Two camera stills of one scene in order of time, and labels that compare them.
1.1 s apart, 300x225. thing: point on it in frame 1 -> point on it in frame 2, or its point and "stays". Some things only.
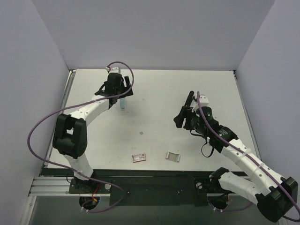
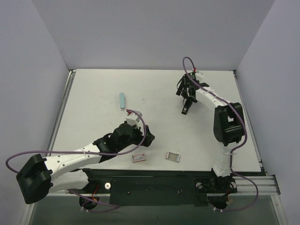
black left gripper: x=115 y=93 -> x=145 y=136
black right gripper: x=186 y=112 -> x=187 y=98
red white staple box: x=137 y=158 stays
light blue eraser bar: x=122 y=103 stays
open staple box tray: x=173 y=156 stays
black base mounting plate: x=133 y=187 stays
